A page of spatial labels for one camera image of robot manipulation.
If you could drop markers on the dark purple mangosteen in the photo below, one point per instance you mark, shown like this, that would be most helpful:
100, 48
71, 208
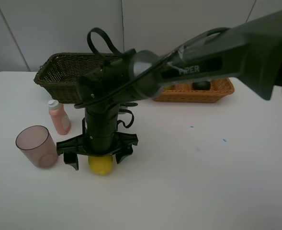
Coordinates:
201, 86

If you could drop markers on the orange wicker basket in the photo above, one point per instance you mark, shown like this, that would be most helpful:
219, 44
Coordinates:
184, 93

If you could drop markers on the pink bottle white cap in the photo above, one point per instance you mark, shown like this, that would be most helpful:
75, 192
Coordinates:
59, 117

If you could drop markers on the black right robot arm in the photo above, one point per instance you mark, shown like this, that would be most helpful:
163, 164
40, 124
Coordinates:
251, 52

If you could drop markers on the translucent pink plastic cup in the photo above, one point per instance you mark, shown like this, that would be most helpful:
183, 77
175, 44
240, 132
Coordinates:
36, 143

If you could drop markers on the yellow lemon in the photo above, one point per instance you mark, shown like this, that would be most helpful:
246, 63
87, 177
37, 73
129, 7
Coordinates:
101, 165

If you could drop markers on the dark brown wicker basket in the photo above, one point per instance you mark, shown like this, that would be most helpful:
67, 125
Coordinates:
61, 72

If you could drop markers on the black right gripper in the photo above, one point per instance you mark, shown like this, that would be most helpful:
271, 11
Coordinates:
100, 137

